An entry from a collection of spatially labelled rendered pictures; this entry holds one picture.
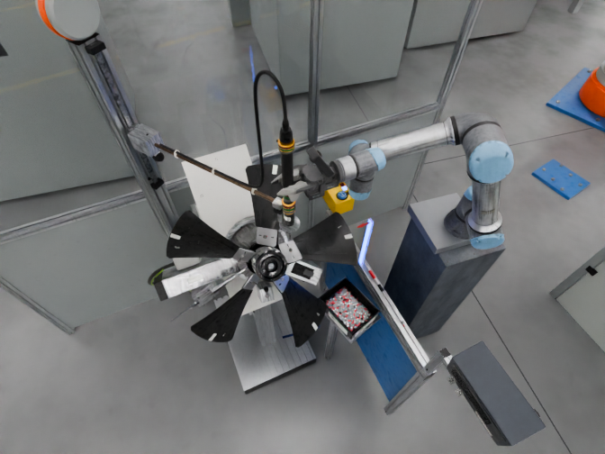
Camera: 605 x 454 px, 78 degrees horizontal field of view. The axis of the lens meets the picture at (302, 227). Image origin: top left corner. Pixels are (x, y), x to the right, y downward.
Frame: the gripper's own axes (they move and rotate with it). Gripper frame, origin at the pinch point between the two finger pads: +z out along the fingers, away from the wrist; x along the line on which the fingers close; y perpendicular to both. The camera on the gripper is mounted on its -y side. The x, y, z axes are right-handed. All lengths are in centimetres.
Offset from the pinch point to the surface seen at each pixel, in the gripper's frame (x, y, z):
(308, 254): -4.2, 37.4, -8.6
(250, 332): 20, 148, 18
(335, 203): 22, 49, -34
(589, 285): -46, 125, -182
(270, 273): -6.9, 35.7, 7.4
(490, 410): -74, 33, -33
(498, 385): -69, 31, -38
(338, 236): -0.6, 38.9, -23.4
